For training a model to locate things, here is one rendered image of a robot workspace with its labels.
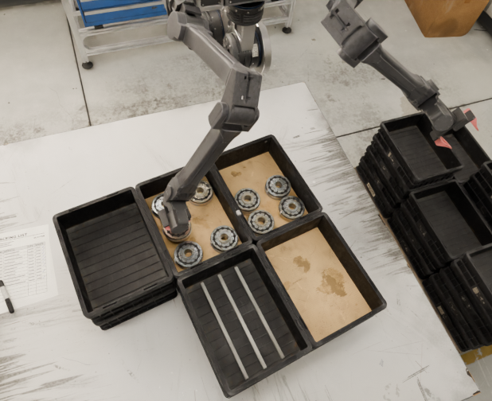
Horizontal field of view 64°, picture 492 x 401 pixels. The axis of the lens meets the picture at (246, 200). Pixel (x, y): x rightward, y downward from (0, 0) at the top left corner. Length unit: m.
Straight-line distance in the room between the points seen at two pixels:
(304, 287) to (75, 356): 0.84
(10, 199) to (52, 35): 2.05
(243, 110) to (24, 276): 1.13
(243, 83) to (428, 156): 1.65
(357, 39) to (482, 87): 2.86
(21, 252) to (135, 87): 1.74
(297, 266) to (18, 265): 1.07
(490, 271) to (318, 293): 1.02
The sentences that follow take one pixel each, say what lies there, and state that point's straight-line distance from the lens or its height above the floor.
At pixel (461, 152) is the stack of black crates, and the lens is 2.89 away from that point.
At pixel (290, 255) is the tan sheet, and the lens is 1.51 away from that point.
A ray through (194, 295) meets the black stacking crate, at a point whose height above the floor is 0.83.
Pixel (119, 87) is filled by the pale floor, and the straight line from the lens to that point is 3.18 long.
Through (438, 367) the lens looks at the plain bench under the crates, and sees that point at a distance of 1.73.
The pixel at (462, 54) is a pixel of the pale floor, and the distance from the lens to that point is 4.08.
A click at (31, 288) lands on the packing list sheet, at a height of 0.70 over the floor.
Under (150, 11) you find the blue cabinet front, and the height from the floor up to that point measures 0.37.
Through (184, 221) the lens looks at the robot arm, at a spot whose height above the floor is 1.09.
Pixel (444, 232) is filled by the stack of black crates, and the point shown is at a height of 0.38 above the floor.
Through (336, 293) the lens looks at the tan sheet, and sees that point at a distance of 1.50.
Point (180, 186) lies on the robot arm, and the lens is 1.19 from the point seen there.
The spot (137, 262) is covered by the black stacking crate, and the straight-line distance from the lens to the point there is 1.50.
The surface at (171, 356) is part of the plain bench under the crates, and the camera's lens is 1.53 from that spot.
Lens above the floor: 2.21
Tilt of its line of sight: 61 degrees down
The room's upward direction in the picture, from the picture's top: 9 degrees clockwise
